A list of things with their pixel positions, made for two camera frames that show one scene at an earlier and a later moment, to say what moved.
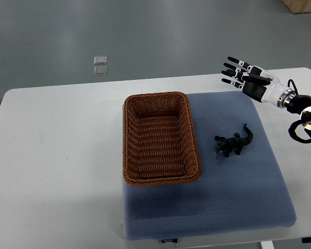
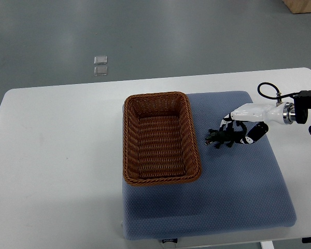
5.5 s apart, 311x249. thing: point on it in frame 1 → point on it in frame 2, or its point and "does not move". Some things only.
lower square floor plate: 100,70 does not move
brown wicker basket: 158,140 does not move
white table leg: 267,245 does not move
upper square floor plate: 100,59 does not move
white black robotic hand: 258,84 → 267,113
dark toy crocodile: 227,145 → 229,136
